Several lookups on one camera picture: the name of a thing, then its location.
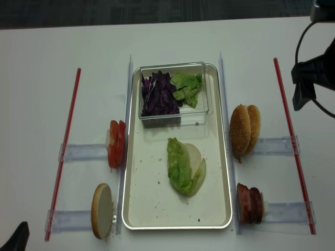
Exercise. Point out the front meat patty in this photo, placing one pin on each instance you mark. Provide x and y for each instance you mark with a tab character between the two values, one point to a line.
245	205

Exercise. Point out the right red rod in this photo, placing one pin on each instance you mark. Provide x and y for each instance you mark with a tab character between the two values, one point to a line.
310	212

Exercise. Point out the red rod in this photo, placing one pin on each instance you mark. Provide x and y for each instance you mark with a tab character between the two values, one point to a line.
310	212
60	166

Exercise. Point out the upper right clear track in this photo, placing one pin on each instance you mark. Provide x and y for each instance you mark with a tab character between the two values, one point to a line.
287	145

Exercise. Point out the front sesame bun top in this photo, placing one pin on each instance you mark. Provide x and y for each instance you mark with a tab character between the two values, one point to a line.
240	129

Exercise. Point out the lower left clear track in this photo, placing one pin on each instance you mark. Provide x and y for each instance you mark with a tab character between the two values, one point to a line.
68	221

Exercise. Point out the green lettuce leaf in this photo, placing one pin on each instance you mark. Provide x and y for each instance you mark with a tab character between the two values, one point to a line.
182	178

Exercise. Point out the bun bottom on tray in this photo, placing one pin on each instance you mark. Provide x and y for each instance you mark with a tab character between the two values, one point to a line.
194	156

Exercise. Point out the rear meat patty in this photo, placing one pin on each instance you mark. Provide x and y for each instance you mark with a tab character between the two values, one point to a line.
257	205

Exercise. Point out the inner tomato slice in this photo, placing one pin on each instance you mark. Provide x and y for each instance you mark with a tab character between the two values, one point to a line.
120	143

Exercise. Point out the purple cabbage pieces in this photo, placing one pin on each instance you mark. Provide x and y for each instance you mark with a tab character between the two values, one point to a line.
157	94

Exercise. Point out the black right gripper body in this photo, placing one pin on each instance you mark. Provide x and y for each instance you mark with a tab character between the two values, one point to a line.
319	70

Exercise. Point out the green lettuce in container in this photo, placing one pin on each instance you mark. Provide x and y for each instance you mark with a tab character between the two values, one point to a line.
187	88

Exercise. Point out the upper left clear track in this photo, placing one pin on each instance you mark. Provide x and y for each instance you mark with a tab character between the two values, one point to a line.
82	152

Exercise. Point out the lower right clear track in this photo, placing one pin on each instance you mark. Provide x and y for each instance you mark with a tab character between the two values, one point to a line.
288	212

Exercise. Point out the outer tomato slice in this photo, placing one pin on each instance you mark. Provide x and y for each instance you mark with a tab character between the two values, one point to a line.
113	137

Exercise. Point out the left long clear rail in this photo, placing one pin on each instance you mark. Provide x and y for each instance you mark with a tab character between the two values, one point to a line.
122	171

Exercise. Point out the upright bun half left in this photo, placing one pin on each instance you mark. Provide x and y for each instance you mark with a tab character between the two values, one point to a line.
101	211

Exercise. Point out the clear plastic container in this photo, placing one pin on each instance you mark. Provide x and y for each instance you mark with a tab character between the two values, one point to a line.
187	115

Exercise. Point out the left red rod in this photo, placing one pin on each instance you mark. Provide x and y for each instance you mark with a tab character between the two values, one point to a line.
60	166

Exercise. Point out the tomato slice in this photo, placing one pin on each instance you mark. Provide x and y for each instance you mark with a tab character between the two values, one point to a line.
120	143
113	137

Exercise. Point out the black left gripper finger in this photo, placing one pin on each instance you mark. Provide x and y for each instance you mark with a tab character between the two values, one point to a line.
19	239

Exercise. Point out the white pusher behind tomato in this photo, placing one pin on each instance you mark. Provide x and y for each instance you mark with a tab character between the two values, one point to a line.
107	141

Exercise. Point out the sesame bun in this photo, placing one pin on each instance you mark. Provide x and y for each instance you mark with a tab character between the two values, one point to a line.
255	123
240	129

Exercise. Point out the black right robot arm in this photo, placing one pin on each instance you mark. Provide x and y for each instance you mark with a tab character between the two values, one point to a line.
321	12

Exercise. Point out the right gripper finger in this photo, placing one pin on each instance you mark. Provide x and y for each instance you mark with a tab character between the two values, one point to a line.
304	92

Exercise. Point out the meat patty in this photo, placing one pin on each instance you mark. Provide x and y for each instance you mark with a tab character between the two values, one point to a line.
257	205
245	205

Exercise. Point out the rear sesame bun top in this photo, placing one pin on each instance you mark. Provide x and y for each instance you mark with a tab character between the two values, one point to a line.
255	123

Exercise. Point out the white metal tray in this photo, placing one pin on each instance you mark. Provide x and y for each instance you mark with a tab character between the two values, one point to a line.
150	202

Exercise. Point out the white pusher behind patties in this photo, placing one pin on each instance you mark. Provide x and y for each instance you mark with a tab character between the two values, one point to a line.
265	207

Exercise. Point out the clear track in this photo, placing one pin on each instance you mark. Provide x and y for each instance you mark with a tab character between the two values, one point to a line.
287	145
82	152
288	212
68	221

